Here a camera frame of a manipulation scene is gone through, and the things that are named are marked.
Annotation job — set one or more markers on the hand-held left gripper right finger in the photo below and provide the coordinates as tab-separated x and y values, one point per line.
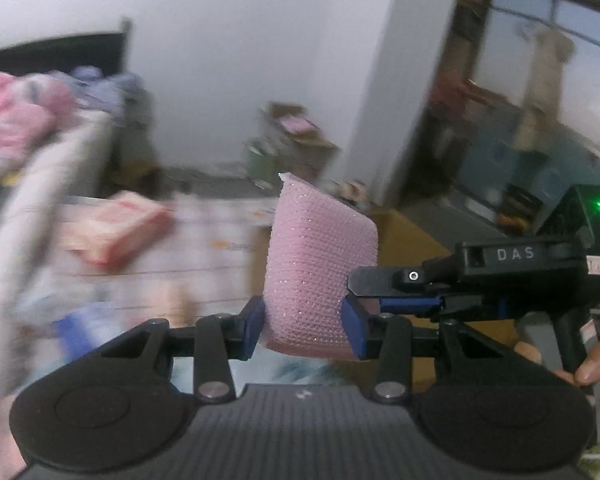
355	330

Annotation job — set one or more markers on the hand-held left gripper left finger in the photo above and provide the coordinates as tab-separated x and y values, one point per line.
254	327

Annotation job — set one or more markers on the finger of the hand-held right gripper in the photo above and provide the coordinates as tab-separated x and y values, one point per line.
410	304
380	280

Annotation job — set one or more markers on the large brown cardboard box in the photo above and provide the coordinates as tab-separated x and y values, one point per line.
410	245

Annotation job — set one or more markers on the pink scrub sponge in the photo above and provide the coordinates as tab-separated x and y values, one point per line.
315	270

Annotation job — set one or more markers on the person's right hand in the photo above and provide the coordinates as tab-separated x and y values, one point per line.
592	365

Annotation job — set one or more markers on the small open cardboard box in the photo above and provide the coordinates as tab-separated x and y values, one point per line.
300	145

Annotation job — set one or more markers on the pink wet wipes pack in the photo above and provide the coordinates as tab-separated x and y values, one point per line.
120	230

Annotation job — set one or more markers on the hanging beige garment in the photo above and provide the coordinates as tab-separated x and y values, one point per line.
542	85

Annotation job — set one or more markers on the window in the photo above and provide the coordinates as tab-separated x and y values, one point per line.
585	60

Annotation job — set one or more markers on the white frayed cloth roll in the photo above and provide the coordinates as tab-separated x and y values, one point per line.
30	210

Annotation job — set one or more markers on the lilac blue cloth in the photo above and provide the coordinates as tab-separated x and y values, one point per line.
107	87

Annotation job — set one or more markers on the pink and grey quilt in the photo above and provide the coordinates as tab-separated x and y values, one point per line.
15	120

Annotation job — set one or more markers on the dark wooden bed board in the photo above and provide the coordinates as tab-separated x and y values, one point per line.
55	55

